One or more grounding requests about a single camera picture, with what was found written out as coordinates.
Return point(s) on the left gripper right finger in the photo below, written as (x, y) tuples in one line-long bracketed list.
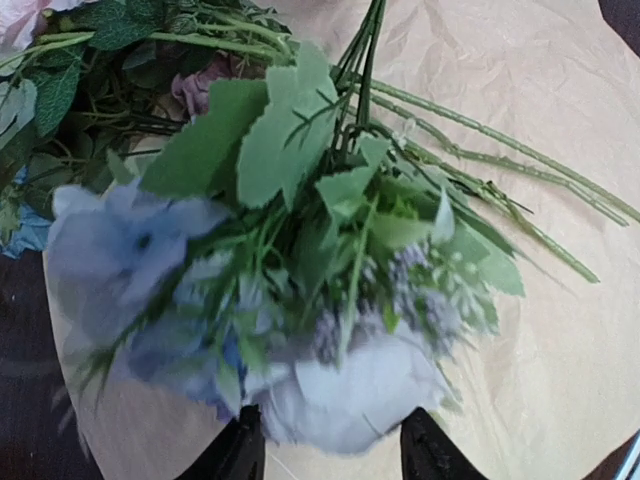
[(427, 453)]

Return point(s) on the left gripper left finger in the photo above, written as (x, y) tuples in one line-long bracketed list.
[(238, 452)]

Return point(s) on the dusty pink rose stem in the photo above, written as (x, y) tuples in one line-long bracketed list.
[(192, 91)]

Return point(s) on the lavender hydrangea stem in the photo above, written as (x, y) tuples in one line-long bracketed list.
[(285, 252)]

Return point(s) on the blue hydrangea stem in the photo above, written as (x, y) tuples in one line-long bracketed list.
[(22, 228)]

